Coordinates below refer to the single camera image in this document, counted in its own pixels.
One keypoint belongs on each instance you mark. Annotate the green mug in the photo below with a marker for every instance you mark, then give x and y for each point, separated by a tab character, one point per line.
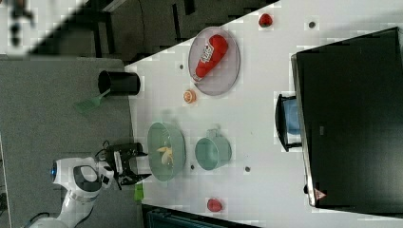
213	151

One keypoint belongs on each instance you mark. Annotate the orange slice toy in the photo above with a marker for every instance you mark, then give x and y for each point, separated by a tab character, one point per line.
189	96

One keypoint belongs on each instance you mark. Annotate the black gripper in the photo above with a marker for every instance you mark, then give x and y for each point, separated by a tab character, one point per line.
118	157

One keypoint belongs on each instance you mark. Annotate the blue cup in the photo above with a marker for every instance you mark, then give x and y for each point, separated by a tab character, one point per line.
291	117

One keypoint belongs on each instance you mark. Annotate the green oval strainer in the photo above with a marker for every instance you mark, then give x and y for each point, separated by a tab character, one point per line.
160	135

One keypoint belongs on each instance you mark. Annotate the green spatula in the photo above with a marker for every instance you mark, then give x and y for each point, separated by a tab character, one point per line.
90	104

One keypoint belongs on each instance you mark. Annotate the grey round plate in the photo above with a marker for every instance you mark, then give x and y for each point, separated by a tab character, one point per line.
224	75

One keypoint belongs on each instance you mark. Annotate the green white bottle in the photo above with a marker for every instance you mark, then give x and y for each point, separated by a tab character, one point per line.
138	192

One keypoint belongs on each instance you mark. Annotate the red ketchup bottle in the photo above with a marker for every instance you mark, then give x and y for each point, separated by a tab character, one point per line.
214	50

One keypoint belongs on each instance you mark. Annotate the small red strawberry toy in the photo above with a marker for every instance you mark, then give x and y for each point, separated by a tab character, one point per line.
265	20

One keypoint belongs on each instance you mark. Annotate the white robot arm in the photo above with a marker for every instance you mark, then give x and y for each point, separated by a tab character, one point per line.
84	178

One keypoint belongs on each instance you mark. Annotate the large red strawberry toy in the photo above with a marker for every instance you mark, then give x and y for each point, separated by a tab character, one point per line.
214	205

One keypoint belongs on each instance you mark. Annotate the silver black toaster oven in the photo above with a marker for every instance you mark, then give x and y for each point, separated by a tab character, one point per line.
349	106

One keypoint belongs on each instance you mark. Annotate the yellow peeled banana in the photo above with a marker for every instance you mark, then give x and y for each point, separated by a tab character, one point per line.
167	155

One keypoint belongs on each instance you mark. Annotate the black cylindrical container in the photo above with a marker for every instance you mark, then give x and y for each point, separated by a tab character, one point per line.
119	83

